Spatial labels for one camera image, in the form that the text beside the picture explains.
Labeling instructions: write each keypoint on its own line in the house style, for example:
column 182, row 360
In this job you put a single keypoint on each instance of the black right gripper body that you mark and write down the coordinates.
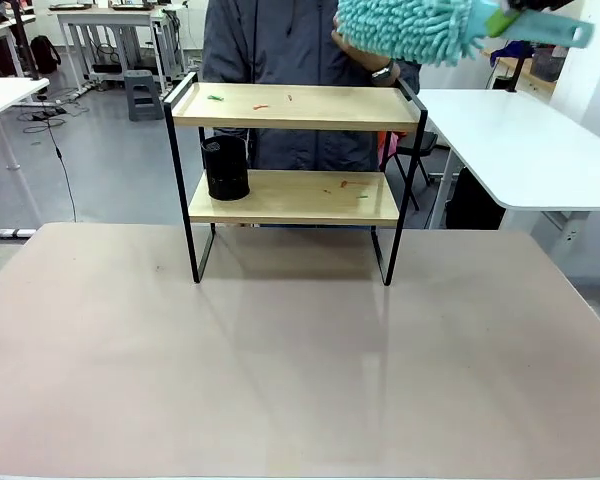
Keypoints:
column 535, row 3

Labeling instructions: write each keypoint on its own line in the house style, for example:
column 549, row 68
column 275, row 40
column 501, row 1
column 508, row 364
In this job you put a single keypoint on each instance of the teal chenille duster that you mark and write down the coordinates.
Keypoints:
column 405, row 25

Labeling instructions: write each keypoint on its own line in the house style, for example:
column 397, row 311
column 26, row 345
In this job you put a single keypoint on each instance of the person's left hand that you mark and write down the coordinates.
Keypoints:
column 362, row 57

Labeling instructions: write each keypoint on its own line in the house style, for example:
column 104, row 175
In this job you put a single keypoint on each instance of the purple blue clothing pile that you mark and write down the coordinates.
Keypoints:
column 512, row 50

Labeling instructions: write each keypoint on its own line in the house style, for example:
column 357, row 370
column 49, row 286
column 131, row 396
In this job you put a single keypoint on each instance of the black clamp pole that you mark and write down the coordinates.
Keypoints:
column 24, row 40
column 521, row 70

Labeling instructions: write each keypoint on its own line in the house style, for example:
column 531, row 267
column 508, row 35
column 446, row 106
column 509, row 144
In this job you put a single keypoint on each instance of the grey mesh basket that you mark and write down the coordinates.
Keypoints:
column 549, row 62

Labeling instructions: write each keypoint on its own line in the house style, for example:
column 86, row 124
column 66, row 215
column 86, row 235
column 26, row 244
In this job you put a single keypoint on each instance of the large white curved table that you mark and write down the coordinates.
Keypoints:
column 510, row 135

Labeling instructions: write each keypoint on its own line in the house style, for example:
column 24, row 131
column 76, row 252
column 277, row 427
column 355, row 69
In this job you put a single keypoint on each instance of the black wristwatch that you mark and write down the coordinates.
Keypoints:
column 384, row 73

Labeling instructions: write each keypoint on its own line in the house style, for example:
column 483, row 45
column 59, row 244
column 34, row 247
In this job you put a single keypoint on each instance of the black folding chair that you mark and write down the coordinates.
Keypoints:
column 420, row 142

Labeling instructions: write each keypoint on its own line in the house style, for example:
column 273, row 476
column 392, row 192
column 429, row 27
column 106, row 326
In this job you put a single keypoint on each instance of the pink cloth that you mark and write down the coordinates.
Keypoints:
column 389, row 145

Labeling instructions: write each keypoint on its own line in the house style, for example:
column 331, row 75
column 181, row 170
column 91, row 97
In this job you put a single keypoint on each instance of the person's dark grey jacket torso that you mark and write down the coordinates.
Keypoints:
column 280, row 40

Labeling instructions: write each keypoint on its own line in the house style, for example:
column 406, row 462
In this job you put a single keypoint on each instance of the black mesh pen holder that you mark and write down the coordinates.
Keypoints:
column 225, row 170

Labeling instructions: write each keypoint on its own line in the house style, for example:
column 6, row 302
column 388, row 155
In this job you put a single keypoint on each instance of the grey plastic step stool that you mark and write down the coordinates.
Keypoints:
column 144, row 95

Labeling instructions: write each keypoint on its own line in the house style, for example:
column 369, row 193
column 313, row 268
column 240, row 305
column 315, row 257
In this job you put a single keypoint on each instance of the black flat tray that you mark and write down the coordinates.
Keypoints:
column 71, row 6
column 131, row 5

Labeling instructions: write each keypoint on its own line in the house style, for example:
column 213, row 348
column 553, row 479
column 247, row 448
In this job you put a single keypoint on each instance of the black backpack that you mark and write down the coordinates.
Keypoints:
column 45, row 55

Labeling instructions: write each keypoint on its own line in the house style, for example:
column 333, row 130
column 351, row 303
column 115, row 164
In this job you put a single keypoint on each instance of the white desk with brown item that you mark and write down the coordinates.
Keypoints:
column 0, row 30

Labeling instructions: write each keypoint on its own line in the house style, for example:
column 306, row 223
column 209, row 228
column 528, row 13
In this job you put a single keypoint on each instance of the small white table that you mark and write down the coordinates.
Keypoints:
column 0, row 95

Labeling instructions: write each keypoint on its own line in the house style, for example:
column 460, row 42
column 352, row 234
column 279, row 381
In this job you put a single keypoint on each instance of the white power strip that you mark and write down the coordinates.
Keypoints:
column 16, row 233

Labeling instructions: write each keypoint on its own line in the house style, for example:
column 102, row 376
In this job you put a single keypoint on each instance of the two-tier wooden shelf black frame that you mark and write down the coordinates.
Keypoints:
column 300, row 107

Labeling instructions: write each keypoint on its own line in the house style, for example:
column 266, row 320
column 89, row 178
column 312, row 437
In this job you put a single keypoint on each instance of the white frame wooden-top desk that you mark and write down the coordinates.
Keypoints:
column 115, row 15

